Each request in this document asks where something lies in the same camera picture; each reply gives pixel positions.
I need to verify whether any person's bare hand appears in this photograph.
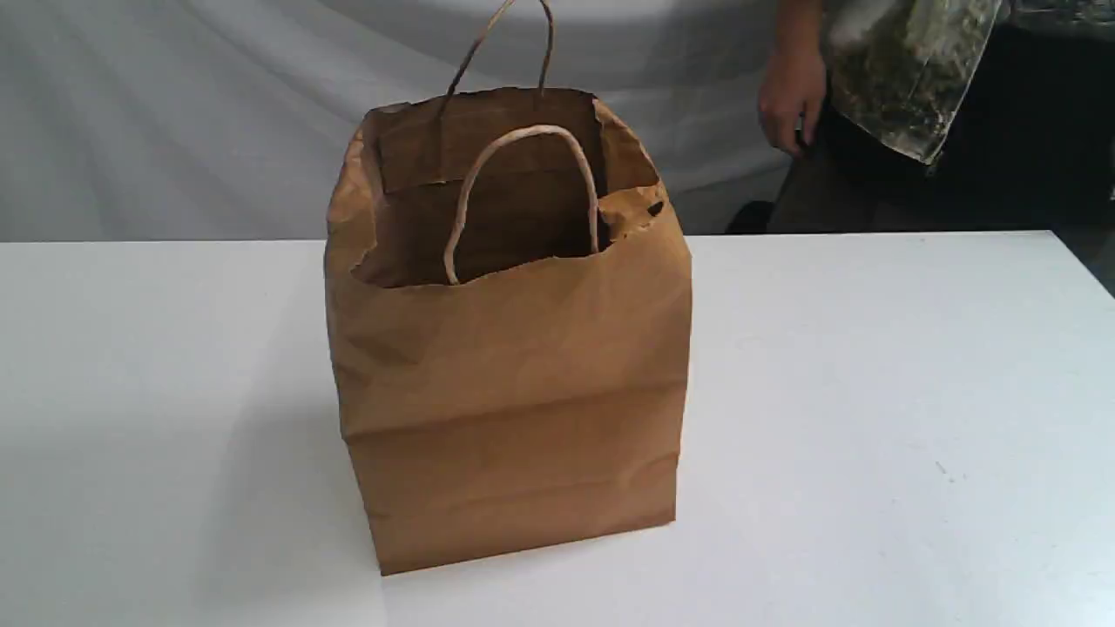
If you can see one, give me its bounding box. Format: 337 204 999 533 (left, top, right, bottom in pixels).
758 44 826 158

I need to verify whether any brown paper bag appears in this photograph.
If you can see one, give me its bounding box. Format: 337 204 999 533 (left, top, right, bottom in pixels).
324 3 694 576

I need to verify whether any person's camouflage jacket torso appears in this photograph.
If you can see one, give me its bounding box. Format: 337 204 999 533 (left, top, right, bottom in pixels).
767 1 1114 235

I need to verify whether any white backdrop cloth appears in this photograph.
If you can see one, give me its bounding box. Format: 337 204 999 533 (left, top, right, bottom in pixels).
1 1 787 242

